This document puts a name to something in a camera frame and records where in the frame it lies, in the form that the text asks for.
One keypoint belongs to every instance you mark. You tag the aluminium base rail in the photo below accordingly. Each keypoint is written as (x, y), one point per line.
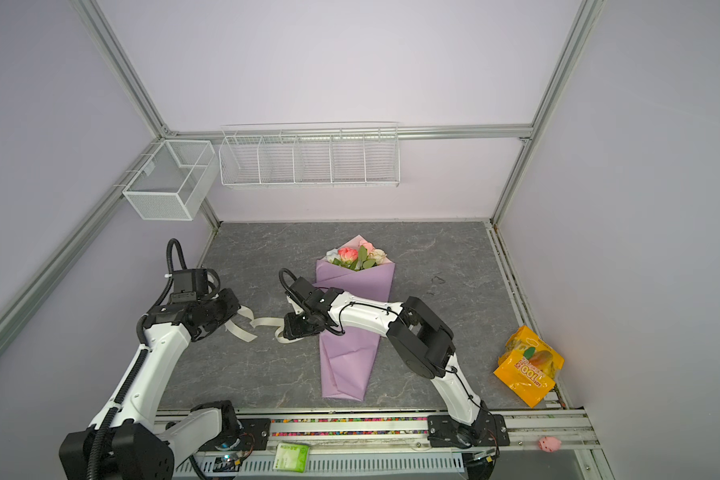
(414, 429)

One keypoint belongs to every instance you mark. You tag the aluminium enclosure frame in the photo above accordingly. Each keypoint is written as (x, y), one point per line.
(68, 131)

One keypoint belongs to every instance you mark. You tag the cream fake rose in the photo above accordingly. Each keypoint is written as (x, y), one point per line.
(379, 256)

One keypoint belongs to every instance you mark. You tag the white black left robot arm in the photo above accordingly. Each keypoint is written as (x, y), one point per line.
(121, 441)

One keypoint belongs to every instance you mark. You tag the white fake rose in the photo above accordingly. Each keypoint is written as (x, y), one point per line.
(332, 256)

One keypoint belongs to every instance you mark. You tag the cream printed ribbon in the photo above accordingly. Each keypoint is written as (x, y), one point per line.
(254, 322)

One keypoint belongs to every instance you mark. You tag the pink purple wrapping paper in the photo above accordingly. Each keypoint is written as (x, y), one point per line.
(346, 362)

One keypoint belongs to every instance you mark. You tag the white vented cable duct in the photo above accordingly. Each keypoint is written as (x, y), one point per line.
(334, 466)

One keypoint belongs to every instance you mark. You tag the white wire shelf basket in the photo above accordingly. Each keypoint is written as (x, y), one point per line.
(310, 154)

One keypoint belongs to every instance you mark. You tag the green small packet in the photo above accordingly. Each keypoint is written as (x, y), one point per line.
(291, 457)

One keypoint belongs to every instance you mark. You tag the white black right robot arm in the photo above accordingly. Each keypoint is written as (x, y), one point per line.
(421, 339)

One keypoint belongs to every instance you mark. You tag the white mesh box basket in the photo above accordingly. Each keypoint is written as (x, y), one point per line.
(174, 180)

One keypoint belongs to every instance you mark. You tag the yellow snack bag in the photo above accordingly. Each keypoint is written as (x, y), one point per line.
(529, 366)

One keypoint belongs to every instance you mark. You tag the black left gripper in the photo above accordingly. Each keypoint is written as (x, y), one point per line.
(226, 296)

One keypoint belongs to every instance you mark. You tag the small pink pig toy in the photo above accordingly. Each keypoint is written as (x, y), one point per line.
(550, 444)

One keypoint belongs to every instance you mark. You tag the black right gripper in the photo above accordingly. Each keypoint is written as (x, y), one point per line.
(290, 323)

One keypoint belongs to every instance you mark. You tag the red pink fake rose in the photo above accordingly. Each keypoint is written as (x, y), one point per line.
(347, 255)

